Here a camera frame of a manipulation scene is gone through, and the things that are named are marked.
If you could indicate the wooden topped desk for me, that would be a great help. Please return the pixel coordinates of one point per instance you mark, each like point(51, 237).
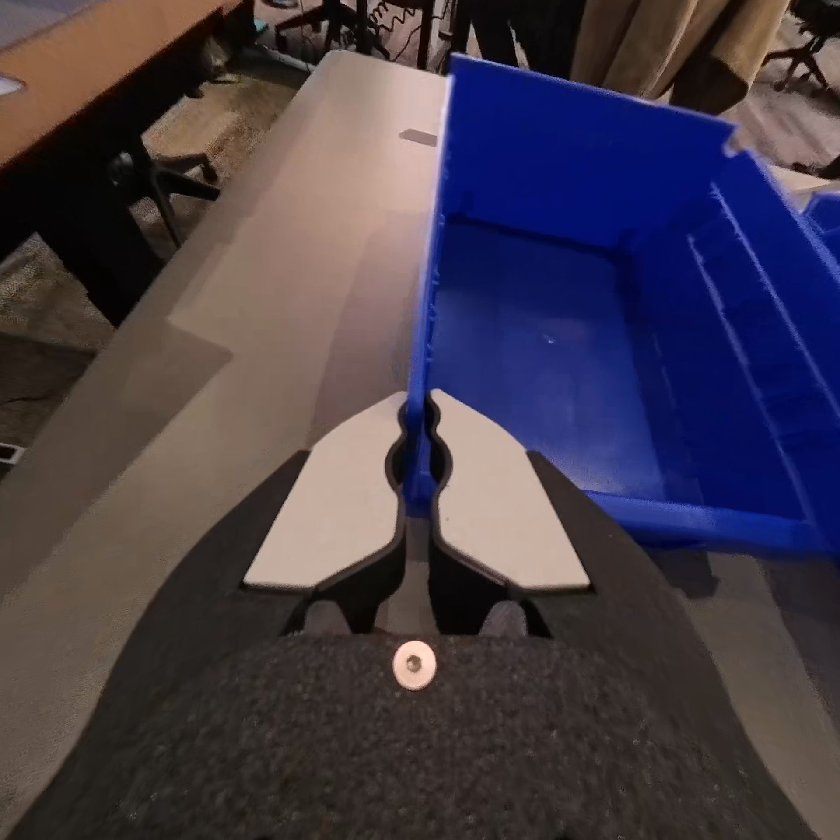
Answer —
point(98, 59)

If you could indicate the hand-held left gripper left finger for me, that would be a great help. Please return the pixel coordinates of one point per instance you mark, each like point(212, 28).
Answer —
point(334, 518)

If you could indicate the blue plastic bin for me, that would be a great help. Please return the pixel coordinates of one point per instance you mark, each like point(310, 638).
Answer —
point(823, 213)
point(558, 361)

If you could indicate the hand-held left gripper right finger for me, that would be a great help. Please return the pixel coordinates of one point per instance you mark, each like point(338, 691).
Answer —
point(505, 525)

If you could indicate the black chair base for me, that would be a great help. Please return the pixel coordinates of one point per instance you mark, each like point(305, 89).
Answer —
point(334, 26)
point(170, 180)

